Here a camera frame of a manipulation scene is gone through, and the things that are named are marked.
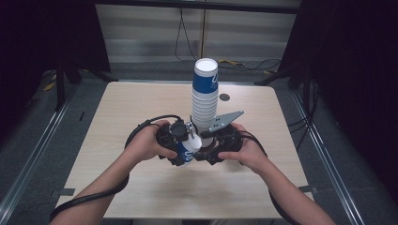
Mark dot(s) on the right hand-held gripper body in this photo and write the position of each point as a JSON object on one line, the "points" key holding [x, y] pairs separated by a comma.
{"points": [[228, 139]]}

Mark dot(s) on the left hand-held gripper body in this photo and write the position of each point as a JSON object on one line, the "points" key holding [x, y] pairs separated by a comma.
{"points": [[170, 137]]}

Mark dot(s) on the stack of paper cups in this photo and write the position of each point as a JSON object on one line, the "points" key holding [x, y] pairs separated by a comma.
{"points": [[205, 103]]}

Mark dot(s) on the single blue white paper cup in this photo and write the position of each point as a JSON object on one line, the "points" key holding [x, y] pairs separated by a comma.
{"points": [[185, 154]]}

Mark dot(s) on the person's right hand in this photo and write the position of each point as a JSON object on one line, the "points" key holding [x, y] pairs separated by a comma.
{"points": [[252, 153]]}

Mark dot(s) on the person's left hand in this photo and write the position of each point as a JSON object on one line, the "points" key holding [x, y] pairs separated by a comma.
{"points": [[142, 145]]}

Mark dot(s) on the dark round table hole cover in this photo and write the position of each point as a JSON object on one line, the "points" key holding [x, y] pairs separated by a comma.
{"points": [[224, 97]]}

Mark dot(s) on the black metal stand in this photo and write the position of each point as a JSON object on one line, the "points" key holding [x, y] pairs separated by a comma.
{"points": [[272, 78], [60, 90]]}

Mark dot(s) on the small black strip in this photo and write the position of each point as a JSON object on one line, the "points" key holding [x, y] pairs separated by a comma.
{"points": [[82, 116]]}

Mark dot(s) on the grey tape piece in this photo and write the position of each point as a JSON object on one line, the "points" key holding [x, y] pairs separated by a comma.
{"points": [[309, 188], [67, 192]]}

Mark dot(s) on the black overhead beam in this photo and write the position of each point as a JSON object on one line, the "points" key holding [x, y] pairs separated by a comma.
{"points": [[219, 6]]}

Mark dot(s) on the yellow tape strip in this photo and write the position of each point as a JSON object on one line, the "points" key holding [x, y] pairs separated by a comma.
{"points": [[49, 86]]}

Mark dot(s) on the dark curtain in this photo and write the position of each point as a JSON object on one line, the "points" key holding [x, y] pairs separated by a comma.
{"points": [[359, 62], [47, 31]]}

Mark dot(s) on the metal floor rail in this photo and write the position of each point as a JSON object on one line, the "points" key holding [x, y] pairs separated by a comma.
{"points": [[327, 156], [33, 154]]}

